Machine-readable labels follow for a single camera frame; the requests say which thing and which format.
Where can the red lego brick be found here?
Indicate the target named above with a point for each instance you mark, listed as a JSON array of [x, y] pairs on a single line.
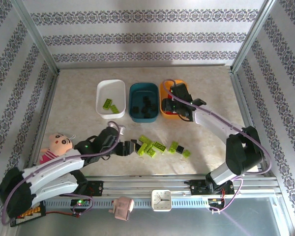
[[171, 113]]

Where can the long lime green lego brick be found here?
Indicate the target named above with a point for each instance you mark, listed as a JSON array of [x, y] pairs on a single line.
[[107, 103], [114, 108], [150, 147], [142, 149], [145, 139], [159, 146], [173, 147]]

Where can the small lime green lego brick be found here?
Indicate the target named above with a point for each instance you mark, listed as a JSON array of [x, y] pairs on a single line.
[[186, 153], [151, 153]]

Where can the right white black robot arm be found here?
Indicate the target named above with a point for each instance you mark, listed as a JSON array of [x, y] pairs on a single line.
[[211, 120]]

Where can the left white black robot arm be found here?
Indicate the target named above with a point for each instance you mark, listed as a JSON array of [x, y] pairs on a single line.
[[54, 164]]

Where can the orange plastic container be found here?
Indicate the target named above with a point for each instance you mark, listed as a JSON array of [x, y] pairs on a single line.
[[168, 116]]

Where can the teal plastic container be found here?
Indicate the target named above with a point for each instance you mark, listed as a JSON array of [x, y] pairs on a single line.
[[137, 91]]

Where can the pink plush doll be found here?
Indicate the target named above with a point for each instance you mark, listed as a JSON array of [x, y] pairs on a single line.
[[59, 142]]

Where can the white plastic container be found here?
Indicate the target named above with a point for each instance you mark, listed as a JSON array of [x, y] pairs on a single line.
[[113, 88]]

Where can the pink pencil sharpener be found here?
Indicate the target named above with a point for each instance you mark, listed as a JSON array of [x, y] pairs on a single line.
[[124, 207]]

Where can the white square analog clock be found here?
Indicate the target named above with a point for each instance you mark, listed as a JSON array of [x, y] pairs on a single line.
[[161, 200]]

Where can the small lit circuit board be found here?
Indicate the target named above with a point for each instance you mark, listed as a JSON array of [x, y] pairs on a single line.
[[79, 202]]

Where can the black power distribution board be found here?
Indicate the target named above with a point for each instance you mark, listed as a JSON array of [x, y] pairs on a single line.
[[35, 211]]

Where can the grey metal sheet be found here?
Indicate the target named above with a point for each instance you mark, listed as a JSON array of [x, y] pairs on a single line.
[[248, 221]]

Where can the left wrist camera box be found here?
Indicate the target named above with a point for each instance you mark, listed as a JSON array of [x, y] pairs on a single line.
[[121, 129]]

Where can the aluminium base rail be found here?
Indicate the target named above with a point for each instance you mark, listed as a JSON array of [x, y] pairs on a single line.
[[137, 184]]

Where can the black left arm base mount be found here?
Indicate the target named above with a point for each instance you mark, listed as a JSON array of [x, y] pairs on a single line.
[[97, 188]]

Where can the thin aluminium frame bar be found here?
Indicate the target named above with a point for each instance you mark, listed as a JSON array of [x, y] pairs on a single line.
[[137, 66]]

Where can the aluminium frame rail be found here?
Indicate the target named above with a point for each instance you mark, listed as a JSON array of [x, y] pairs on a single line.
[[45, 110], [241, 98]]

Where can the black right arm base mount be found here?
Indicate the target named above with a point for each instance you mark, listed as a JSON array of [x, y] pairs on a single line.
[[197, 188]]

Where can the aluminium frame post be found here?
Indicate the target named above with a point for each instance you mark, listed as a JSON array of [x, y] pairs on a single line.
[[37, 37], [252, 37]]

